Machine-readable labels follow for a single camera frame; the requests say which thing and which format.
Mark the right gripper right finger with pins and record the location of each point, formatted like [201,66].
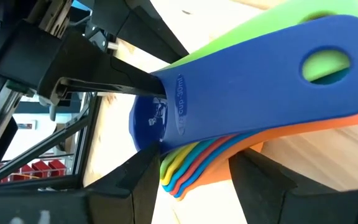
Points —
[275,193]

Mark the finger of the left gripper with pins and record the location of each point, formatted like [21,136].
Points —
[141,28]
[104,74]

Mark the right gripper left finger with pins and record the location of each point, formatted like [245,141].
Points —
[104,199]

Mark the orange measuring cup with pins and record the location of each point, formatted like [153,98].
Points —
[222,171]

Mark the yellow measuring cup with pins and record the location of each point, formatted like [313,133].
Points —
[172,172]

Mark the red measuring cup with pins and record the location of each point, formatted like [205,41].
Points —
[197,171]

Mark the teal measuring cup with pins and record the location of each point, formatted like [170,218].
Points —
[185,174]

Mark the small dark blue measuring cup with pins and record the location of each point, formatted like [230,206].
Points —
[244,93]

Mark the green measuring cup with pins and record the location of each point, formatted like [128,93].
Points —
[275,21]

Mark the red storage bin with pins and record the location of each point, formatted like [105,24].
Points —
[40,169]
[25,172]
[56,168]

